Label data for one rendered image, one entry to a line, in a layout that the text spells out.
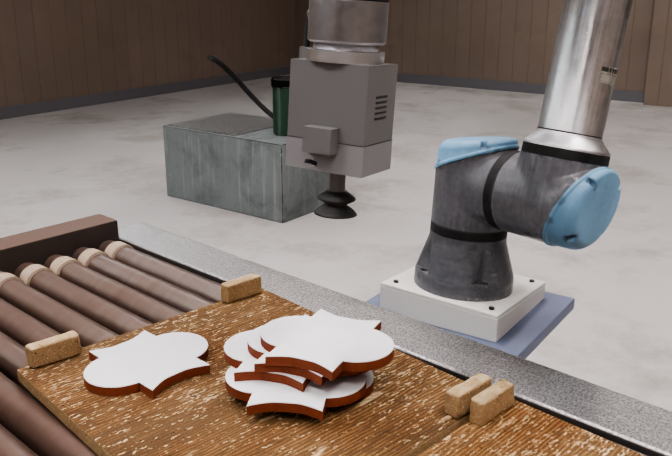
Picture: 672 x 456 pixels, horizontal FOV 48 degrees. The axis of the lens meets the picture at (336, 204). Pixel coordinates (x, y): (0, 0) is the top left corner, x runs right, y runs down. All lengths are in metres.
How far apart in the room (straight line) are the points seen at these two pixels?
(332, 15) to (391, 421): 0.40
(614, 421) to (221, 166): 3.97
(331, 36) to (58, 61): 8.15
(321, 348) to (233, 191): 3.87
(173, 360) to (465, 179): 0.48
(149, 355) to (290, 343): 0.18
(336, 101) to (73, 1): 8.26
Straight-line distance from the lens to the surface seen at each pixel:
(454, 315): 1.12
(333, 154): 0.71
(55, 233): 1.36
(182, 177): 4.95
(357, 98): 0.70
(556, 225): 1.02
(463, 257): 1.12
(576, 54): 1.04
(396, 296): 1.16
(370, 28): 0.71
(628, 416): 0.89
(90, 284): 1.23
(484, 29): 10.09
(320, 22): 0.71
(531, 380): 0.93
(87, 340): 1.05
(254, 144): 4.45
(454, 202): 1.11
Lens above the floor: 1.36
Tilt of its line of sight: 16 degrees down
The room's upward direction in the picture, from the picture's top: straight up
